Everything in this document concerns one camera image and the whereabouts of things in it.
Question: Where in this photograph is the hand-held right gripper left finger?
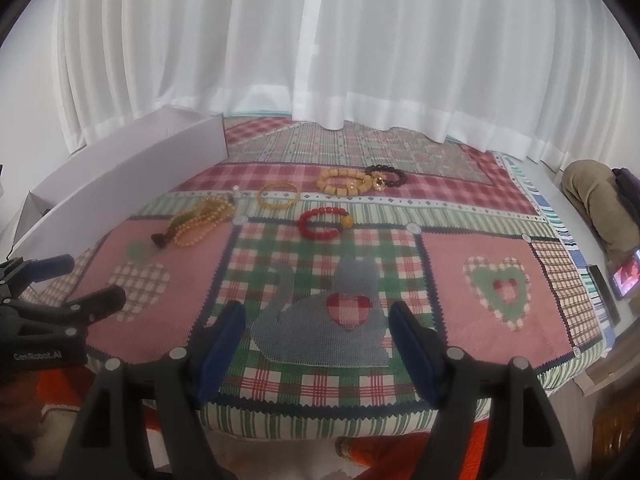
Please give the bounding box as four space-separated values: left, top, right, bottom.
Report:
65 301 247 480

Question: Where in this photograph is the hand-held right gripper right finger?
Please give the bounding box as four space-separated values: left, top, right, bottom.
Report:
389 301 577 480

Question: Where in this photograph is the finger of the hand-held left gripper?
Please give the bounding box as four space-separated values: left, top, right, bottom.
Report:
0 255 76 287
47 285 127 333

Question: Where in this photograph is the white cardboard box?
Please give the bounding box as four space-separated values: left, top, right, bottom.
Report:
10 105 228 261

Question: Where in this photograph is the beige bead necklace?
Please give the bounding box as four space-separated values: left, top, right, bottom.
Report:
151 196 237 250

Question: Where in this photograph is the red bead bracelet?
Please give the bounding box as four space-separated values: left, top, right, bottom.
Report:
297 206 357 241

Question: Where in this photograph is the patchwork plaid blanket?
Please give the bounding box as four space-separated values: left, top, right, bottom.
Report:
30 112 608 441

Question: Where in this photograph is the orange cloth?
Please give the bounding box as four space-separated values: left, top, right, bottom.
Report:
30 365 451 480

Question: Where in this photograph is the gold bangle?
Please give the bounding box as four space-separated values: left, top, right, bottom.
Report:
257 181 301 209

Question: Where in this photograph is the dark flat remote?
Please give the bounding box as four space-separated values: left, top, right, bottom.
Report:
587 264 621 323

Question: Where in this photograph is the carved wooden furniture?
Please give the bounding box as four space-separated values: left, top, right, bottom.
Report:
590 380 640 480

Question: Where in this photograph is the smartphone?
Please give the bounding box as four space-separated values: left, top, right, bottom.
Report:
612 247 640 302

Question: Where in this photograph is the brown cloth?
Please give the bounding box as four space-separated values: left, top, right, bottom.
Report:
560 159 640 261

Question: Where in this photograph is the purple cloth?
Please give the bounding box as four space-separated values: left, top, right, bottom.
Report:
614 166 640 196

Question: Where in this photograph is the white curtain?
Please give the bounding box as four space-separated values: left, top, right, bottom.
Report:
50 0 640 173

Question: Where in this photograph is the dark bead bracelet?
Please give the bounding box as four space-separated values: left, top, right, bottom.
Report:
364 164 407 188

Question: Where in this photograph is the yellow wooden bead bracelet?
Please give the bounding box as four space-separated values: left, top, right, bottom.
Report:
317 167 373 197

